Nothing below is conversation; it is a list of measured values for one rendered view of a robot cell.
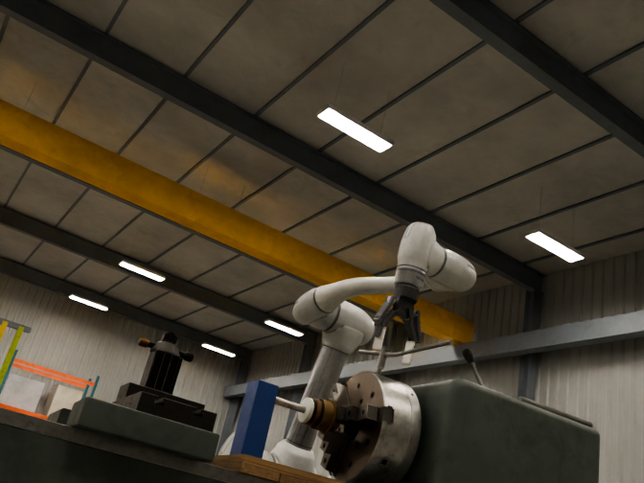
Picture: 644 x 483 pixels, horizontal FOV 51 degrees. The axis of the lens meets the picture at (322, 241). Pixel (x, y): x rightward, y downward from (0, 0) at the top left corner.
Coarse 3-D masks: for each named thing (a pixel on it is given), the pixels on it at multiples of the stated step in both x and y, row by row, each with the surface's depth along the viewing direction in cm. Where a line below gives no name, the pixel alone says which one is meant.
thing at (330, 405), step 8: (320, 400) 187; (320, 408) 183; (328, 408) 184; (312, 416) 181; (320, 416) 182; (328, 416) 183; (304, 424) 184; (312, 424) 182; (320, 424) 182; (328, 424) 183; (336, 424) 185; (320, 432) 186
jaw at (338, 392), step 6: (336, 384) 199; (336, 390) 197; (342, 390) 198; (348, 390) 200; (330, 396) 195; (336, 396) 194; (342, 396) 196; (348, 396) 197; (336, 402) 191; (342, 402) 193; (348, 402) 194
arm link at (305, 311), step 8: (312, 288) 244; (304, 296) 243; (312, 296) 239; (296, 304) 247; (304, 304) 242; (312, 304) 238; (296, 312) 246; (304, 312) 243; (312, 312) 240; (320, 312) 239; (336, 312) 245; (296, 320) 250; (304, 320) 246; (312, 320) 245; (320, 320) 243; (328, 320) 243; (320, 328) 247; (328, 328) 246
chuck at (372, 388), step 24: (360, 384) 194; (384, 384) 186; (408, 408) 183; (360, 432) 185; (384, 432) 177; (408, 432) 180; (360, 456) 180; (384, 456) 177; (360, 480) 180; (384, 480) 180
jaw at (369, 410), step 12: (336, 408) 185; (348, 408) 183; (360, 408) 182; (372, 408) 179; (384, 408) 180; (336, 420) 182; (348, 420) 181; (360, 420) 180; (372, 420) 178; (384, 420) 178
